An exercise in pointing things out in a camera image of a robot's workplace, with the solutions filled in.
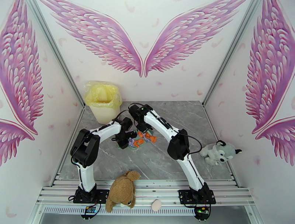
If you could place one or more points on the aluminium rail frame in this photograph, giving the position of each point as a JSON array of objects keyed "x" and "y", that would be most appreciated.
[{"x": 156, "y": 191}]

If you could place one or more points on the brown plush bunny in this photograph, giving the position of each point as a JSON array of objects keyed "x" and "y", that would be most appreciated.
[{"x": 121, "y": 191}]

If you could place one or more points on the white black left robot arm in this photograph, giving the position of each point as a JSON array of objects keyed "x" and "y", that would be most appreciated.
[{"x": 106, "y": 131}]

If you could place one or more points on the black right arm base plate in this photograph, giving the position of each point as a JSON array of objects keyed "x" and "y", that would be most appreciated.
[{"x": 184, "y": 196}]

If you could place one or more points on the aluminium corner post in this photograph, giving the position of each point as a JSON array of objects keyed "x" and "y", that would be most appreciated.
[
  {"x": 231, "y": 51},
  {"x": 56, "y": 51}
]

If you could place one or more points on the green plastic dustpan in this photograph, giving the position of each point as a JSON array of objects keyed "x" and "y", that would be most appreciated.
[{"x": 138, "y": 148}]

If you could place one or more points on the cream plastic trash bin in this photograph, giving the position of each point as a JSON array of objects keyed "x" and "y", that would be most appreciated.
[{"x": 103, "y": 115}]

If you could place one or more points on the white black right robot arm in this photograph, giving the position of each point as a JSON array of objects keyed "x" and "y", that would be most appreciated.
[{"x": 161, "y": 125}]

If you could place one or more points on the purple paper scrap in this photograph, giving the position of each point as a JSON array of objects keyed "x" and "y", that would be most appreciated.
[
  {"x": 132, "y": 142},
  {"x": 146, "y": 137}
]

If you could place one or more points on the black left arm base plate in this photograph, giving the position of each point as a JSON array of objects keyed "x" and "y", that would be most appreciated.
[{"x": 102, "y": 195}]

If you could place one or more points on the grey white plush husky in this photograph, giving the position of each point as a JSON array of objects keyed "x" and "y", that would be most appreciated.
[{"x": 217, "y": 152}]

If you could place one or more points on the yellow plastic bin liner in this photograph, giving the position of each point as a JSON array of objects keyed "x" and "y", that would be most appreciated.
[{"x": 92, "y": 96}]

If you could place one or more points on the pink round sponge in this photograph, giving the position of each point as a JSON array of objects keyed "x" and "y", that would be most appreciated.
[{"x": 156, "y": 205}]

